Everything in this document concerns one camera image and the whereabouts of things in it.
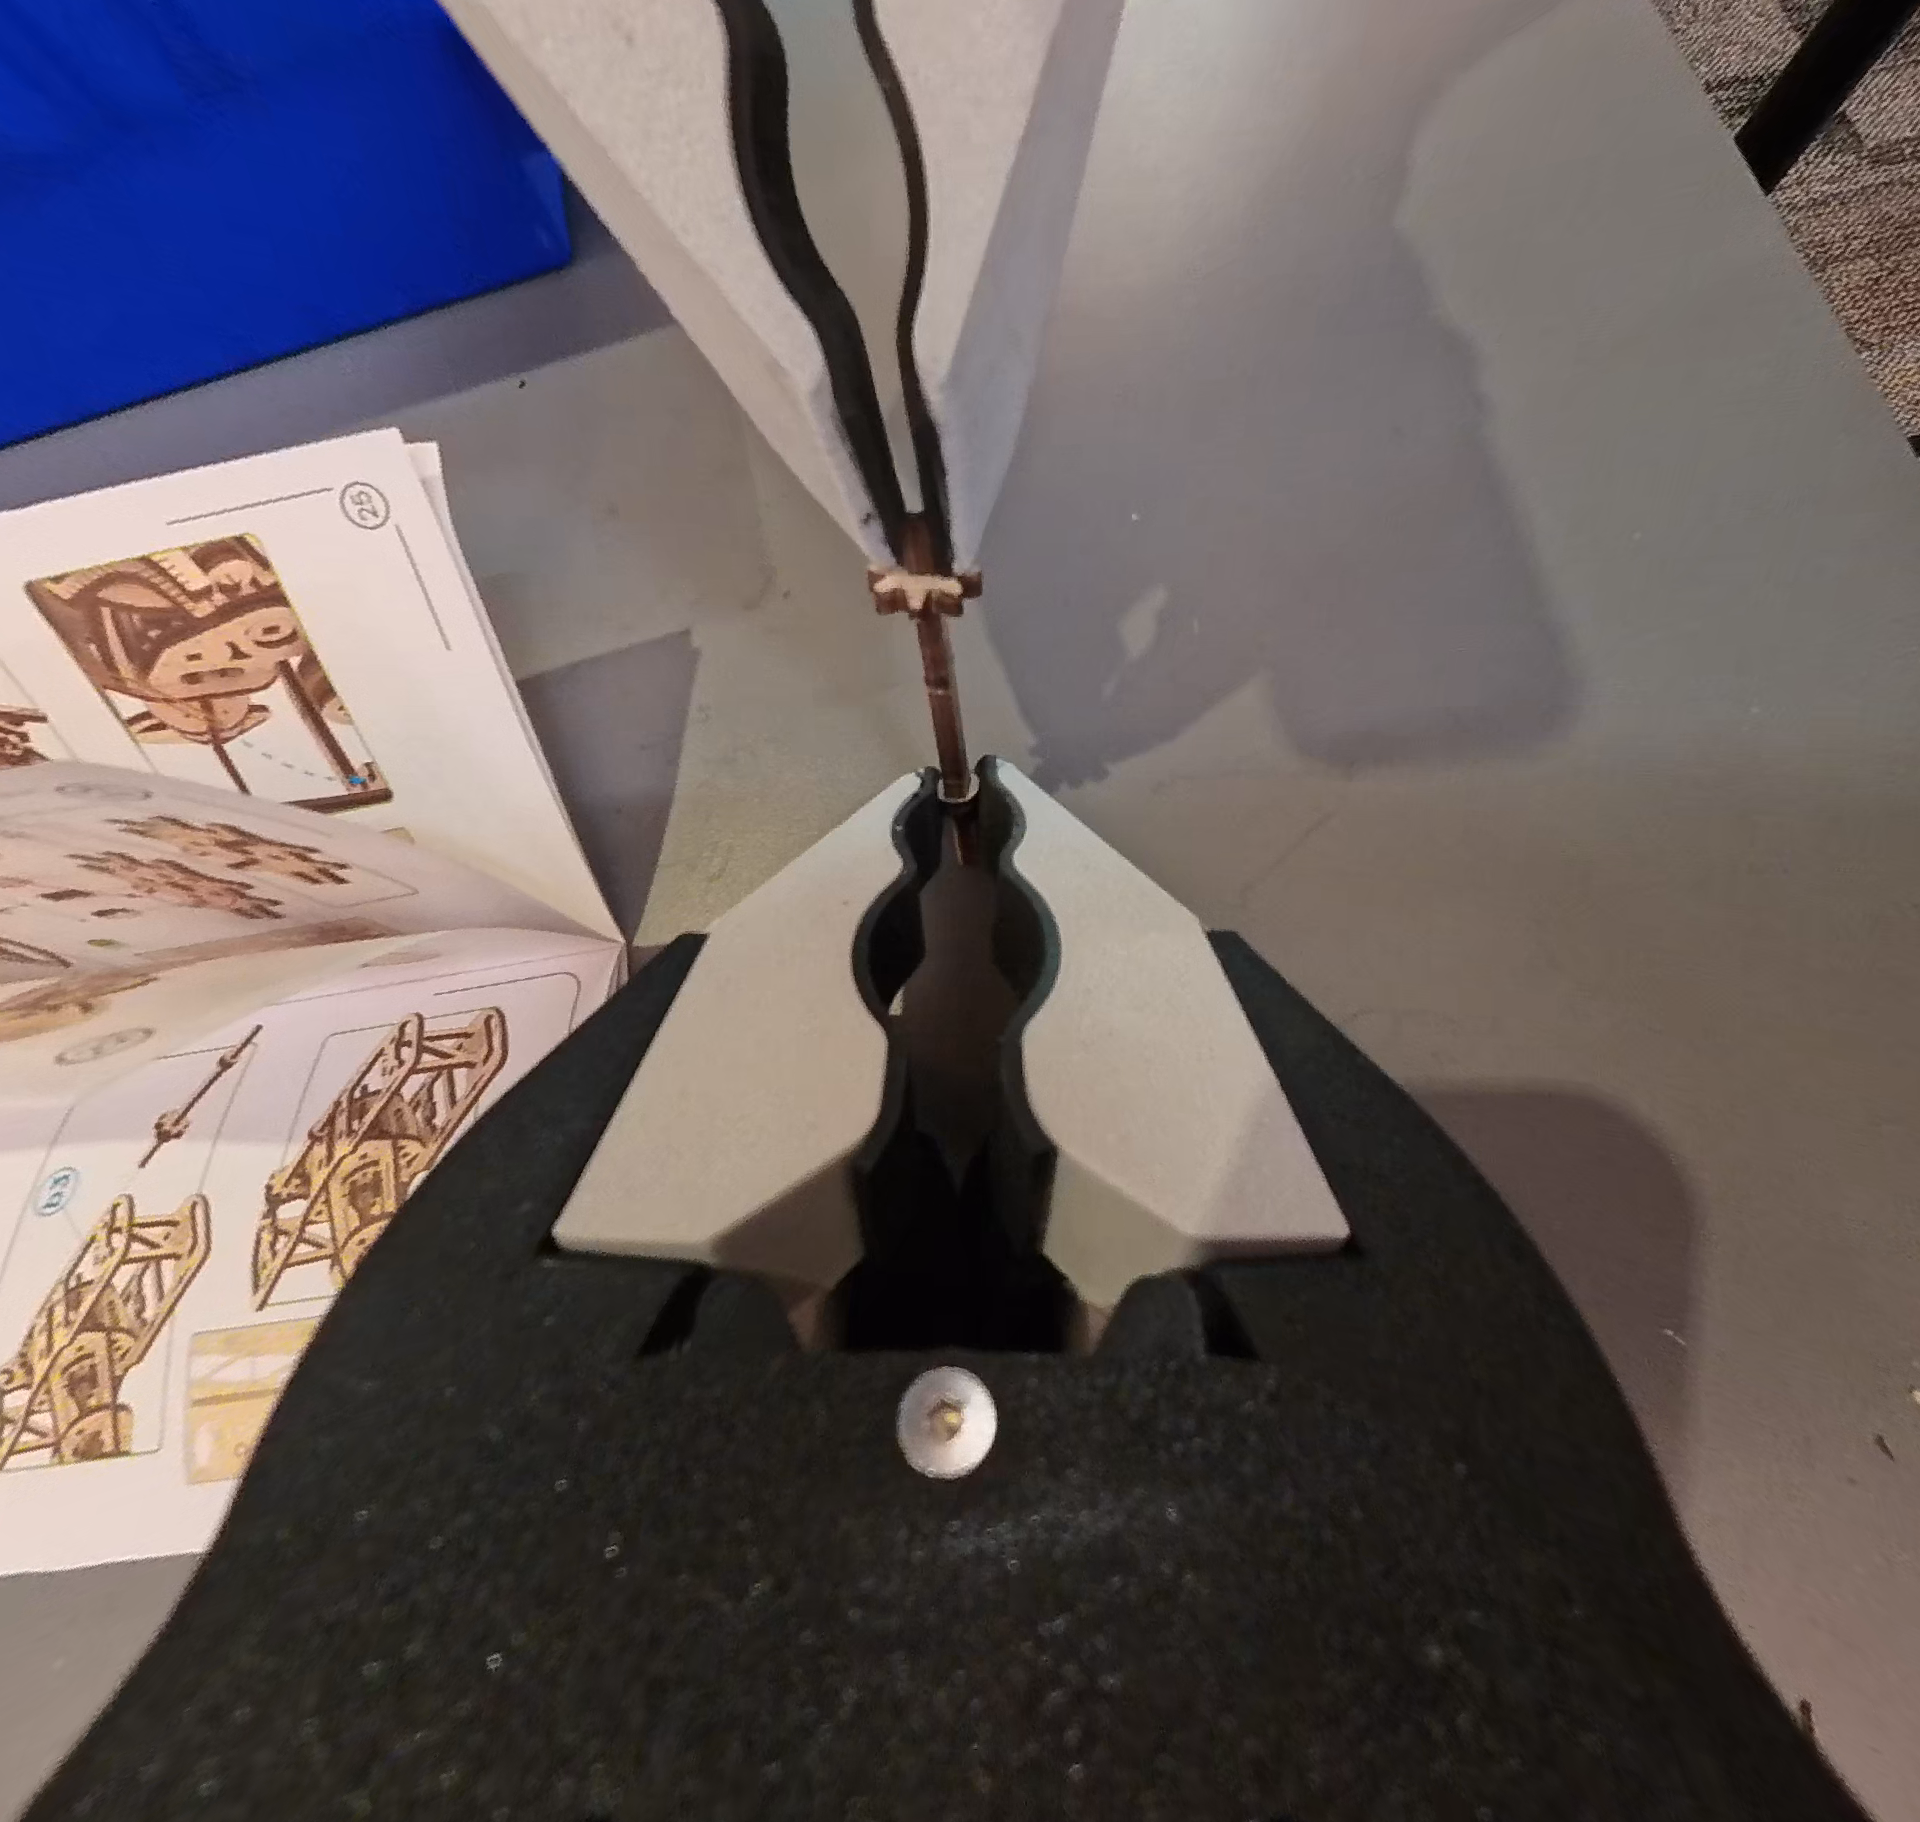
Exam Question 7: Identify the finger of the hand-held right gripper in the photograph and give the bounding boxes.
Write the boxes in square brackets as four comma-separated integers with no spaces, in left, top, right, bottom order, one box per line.
[852,0,1153,574]
[397,0,911,523]

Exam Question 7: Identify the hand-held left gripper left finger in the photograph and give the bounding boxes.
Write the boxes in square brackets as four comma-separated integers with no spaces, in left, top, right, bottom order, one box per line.
[551,764,956,1348]

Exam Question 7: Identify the black chair leg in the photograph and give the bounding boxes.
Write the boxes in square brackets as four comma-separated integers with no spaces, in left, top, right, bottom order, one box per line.
[1730,0,1920,197]

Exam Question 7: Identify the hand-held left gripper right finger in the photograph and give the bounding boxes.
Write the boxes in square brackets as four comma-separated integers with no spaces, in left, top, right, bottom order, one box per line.
[972,753,1354,1354]

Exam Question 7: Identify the wooden axle with small gear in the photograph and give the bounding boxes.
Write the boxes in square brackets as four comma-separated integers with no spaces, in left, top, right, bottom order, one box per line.
[871,508,984,939]

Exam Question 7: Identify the model instruction booklet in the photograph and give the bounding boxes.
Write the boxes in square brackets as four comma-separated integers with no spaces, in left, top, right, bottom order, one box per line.
[0,426,630,1577]

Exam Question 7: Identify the blue plastic box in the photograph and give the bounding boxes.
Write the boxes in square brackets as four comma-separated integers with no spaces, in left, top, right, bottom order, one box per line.
[0,0,582,453]

